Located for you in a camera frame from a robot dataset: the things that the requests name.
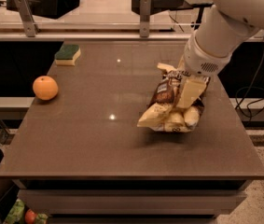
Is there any green bag under table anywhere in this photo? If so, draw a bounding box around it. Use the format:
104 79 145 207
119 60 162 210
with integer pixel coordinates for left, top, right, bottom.
3 199 25 224

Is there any metal rail bracket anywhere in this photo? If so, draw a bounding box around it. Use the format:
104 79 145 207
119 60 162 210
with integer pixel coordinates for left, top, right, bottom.
139 0 151 37
13 0 39 37

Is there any brown yellow chip bag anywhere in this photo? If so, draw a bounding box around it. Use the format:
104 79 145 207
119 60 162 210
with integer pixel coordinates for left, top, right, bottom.
137 63 210 133

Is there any green yellow sponge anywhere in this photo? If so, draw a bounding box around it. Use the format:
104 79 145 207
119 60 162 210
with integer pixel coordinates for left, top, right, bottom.
54 44 81 66

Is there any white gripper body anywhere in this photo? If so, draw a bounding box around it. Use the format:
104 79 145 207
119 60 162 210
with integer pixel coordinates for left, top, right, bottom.
183 32 231 77

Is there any small green packet under table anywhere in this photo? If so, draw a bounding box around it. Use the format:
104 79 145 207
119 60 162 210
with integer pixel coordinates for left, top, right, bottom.
34 214 48 224

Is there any red fruit under table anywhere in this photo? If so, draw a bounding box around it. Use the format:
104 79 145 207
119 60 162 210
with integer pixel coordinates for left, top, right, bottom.
24 209 36 224

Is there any left metal rail bracket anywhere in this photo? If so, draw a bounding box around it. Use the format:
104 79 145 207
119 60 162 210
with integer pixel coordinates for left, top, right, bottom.
13 0 39 37

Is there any black cable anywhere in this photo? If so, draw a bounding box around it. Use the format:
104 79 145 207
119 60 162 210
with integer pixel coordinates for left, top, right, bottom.
233 35 264 123

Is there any orange fruit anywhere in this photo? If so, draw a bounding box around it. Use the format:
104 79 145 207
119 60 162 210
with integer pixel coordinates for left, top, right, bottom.
33 76 59 101

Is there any middle metal rail bracket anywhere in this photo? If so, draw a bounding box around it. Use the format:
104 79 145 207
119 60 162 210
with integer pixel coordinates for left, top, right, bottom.
139 0 151 37

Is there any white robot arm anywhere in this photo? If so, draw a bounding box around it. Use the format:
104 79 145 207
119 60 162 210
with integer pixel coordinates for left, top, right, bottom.
179 0 264 77

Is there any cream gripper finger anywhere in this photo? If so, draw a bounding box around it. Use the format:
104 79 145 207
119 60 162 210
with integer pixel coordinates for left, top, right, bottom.
176 79 206 109

